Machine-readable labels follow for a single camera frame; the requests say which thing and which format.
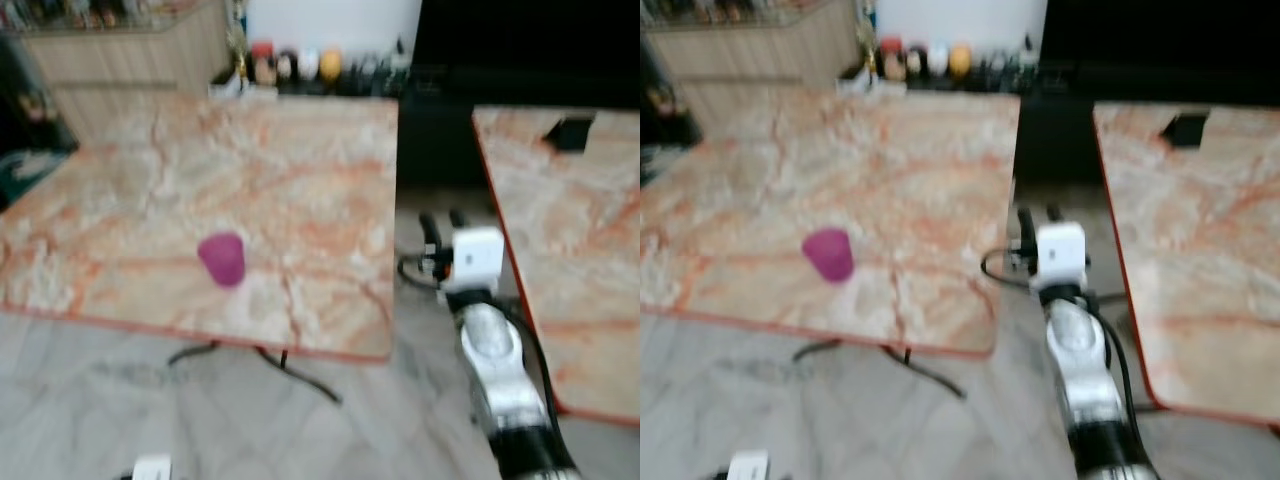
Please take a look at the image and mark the black television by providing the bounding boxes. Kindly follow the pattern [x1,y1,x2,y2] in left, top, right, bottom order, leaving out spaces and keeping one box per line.
[412,0,641,77]
[1040,0,1280,73]

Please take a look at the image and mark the purple plastic cup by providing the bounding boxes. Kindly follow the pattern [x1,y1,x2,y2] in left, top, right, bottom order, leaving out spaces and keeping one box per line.
[803,228,856,284]
[197,233,247,288]

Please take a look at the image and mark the black folding table legs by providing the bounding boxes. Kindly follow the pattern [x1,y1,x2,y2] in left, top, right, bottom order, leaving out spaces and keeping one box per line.
[167,340,343,405]
[793,338,968,399]

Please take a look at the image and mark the light wooden cabinet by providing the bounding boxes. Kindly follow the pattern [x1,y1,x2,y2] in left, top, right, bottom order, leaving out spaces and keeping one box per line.
[640,0,871,133]
[20,0,236,143]

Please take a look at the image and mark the gold and blue trophy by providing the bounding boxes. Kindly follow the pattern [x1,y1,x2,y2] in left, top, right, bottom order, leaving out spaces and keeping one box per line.
[861,0,880,81]
[232,0,252,87]

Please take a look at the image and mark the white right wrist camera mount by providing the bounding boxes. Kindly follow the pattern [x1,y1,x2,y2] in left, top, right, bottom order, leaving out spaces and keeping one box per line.
[1035,222,1088,291]
[445,227,504,293]

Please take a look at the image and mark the black phone stand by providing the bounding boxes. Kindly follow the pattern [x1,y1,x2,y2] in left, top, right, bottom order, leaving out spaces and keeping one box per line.
[1160,110,1211,149]
[543,113,598,153]

